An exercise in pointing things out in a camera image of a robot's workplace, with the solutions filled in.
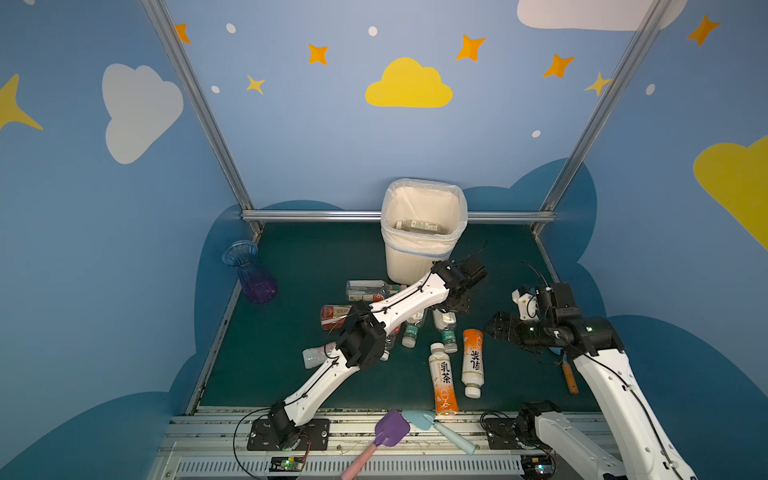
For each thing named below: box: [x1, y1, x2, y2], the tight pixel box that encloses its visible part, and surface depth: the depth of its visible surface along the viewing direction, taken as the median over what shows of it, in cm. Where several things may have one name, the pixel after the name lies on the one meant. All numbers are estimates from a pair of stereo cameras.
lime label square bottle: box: [394, 220, 449, 234], surface depth 106 cm
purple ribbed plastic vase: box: [222, 240, 277, 304], surface depth 90 cm
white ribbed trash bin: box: [380, 178, 469, 285], surface depth 97 cm
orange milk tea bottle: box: [428, 342, 459, 416], surface depth 81 cm
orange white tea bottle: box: [462, 329, 485, 399], surface depth 84 cm
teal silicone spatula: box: [402, 410, 477, 455], surface depth 77 cm
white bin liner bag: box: [381, 178, 469, 256], surface depth 96 cm
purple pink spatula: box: [341, 410, 411, 480], surface depth 75 cm
